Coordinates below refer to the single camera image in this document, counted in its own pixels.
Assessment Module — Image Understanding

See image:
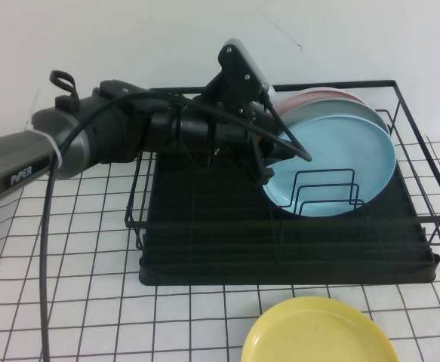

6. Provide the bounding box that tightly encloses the thick black camera cable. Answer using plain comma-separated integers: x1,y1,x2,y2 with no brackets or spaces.
40,88,314,362

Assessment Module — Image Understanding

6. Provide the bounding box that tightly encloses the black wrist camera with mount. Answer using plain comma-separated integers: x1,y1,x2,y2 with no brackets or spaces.
202,38,272,111

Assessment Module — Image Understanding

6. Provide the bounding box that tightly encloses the black strap loop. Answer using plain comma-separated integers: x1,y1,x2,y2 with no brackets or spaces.
48,69,79,111

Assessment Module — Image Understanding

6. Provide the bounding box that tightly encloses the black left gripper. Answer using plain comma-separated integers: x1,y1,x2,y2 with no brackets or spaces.
177,96,300,189

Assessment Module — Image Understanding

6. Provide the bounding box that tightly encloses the white zip tie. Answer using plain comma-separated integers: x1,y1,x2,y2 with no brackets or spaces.
23,88,65,169

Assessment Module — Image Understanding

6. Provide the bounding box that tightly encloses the black wire dish rack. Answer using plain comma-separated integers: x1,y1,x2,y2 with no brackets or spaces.
125,78,440,252

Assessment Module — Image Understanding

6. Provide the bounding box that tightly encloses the grey plate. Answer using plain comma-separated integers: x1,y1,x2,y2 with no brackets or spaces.
282,98,390,133

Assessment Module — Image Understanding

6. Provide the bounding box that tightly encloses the yellow plate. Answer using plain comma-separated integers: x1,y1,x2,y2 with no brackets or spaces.
241,296,400,362

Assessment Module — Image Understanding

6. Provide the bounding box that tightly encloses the pink plate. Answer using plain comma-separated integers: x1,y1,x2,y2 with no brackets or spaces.
274,87,368,118

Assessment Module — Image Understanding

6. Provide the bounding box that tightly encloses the light blue plate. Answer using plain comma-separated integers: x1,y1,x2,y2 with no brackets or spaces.
260,115,397,219

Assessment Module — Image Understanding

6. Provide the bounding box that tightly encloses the thin black gripper wire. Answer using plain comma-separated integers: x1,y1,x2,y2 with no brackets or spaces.
180,137,217,173

